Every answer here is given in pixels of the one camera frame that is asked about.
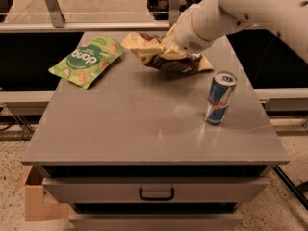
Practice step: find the brown chip bag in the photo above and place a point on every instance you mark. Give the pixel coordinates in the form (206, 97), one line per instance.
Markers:
(151, 52)

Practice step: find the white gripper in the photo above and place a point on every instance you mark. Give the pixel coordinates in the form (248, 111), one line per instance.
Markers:
(187, 36)

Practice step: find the black drawer handle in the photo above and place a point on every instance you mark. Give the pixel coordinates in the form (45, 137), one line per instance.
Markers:
(156, 195)

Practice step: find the grey drawer cabinet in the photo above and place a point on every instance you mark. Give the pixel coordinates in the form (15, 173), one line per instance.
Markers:
(142, 128)

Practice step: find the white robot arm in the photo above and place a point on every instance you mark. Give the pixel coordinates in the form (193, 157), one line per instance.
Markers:
(287, 19)

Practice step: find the blue silver energy drink can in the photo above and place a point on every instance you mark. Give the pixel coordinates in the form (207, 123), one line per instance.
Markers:
(220, 94)

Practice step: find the brown cardboard box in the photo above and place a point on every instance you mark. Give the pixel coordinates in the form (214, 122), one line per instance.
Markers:
(39, 203)

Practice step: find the green snack bag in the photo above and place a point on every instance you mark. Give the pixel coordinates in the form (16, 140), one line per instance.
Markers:
(82, 66)

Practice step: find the grey metal railing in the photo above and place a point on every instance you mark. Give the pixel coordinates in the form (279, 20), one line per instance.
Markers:
(84, 15)

